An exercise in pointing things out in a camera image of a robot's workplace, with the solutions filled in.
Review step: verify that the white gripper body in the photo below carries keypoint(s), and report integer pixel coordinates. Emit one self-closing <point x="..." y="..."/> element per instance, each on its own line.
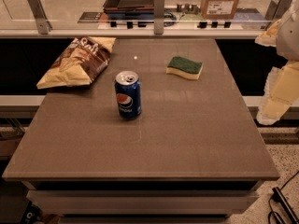
<point x="289" y="37"/>

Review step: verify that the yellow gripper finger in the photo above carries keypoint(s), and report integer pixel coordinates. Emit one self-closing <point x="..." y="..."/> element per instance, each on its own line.
<point x="281" y="90"/>
<point x="268" y="37"/>

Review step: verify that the green and yellow sponge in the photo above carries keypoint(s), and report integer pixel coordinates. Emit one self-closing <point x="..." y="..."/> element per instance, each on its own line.
<point x="185" y="68"/>

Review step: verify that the cardboard box with label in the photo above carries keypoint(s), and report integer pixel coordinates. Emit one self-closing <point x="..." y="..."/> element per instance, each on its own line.
<point x="218" y="9"/>

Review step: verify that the black power strip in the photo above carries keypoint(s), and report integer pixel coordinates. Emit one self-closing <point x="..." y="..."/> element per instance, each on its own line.
<point x="278" y="197"/>

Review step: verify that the dark stacked trays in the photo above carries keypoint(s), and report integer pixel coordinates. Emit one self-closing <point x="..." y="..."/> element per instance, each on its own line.
<point x="132" y="2"/>

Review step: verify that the blue Pepsi can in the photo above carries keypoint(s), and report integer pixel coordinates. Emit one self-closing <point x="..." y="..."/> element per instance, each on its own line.
<point x="128" y="94"/>

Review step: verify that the yellow brown chips bag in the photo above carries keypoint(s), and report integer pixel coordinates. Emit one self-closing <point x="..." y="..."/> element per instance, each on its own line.
<point x="80" y="63"/>

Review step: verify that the right metal glass bracket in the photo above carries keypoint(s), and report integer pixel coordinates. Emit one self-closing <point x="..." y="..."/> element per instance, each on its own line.
<point x="275" y="10"/>

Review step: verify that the metal glass bracket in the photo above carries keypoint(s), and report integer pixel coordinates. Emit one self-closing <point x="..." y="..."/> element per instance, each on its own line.
<point x="42" y="23"/>
<point x="275" y="10"/>
<point x="158" y="17"/>

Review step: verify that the middle metal glass bracket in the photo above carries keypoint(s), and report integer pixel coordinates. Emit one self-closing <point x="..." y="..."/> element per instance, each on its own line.
<point x="158" y="17"/>

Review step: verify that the left metal glass bracket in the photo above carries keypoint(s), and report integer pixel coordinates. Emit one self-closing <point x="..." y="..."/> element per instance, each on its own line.
<point x="42" y="23"/>

